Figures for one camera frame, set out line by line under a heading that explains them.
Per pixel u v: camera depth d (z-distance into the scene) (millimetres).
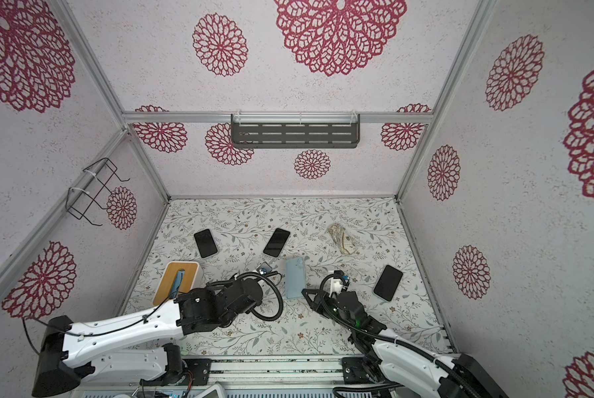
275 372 750
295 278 833
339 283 754
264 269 626
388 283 925
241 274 533
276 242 1036
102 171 815
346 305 621
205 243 1056
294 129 924
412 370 508
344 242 1001
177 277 897
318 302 714
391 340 571
